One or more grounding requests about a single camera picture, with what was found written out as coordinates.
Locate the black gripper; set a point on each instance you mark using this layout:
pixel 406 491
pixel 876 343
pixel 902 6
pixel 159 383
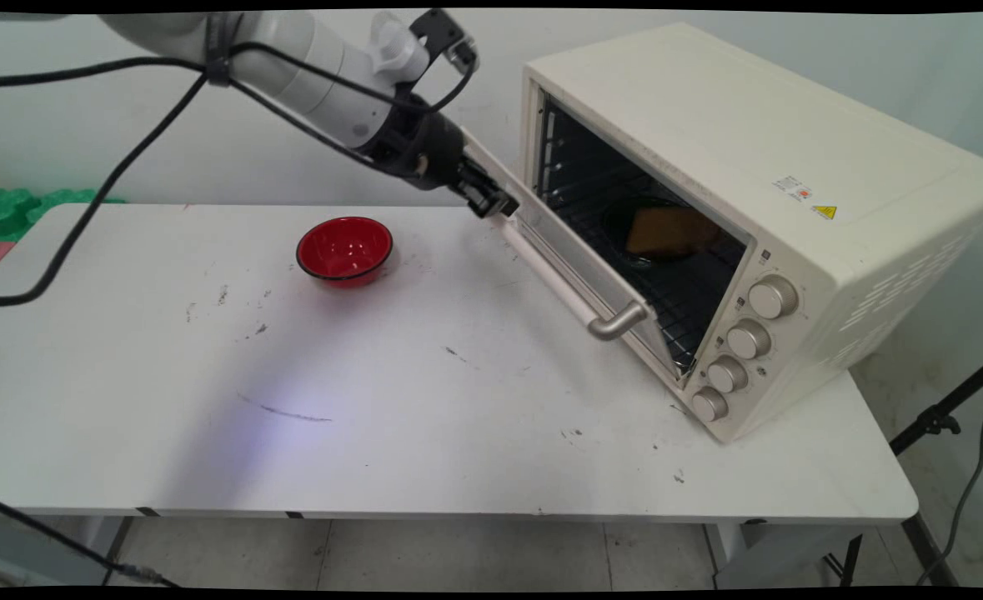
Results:
pixel 424 154

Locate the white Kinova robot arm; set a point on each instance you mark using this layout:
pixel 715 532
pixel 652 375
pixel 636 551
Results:
pixel 291 58

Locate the red bowl with black rim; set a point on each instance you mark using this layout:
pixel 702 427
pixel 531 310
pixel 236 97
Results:
pixel 344 250

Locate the brown bread slice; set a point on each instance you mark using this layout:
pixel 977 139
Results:
pixel 666 232

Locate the silver oven knob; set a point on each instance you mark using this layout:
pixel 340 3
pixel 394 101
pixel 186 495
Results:
pixel 749 339
pixel 773 297
pixel 709 404
pixel 727 374

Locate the white label sticker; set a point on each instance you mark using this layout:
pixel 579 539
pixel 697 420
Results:
pixel 793 188

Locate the cream toaster oven body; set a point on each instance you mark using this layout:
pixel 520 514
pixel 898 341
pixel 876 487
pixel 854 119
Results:
pixel 791 150

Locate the yellow warning sticker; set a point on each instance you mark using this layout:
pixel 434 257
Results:
pixel 825 212

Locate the white table leg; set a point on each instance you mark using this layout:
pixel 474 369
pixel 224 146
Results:
pixel 766 554
pixel 57 546

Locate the green plastic object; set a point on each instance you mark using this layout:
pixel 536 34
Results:
pixel 16 208

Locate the black tripod stand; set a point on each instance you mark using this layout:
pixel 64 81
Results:
pixel 933 421

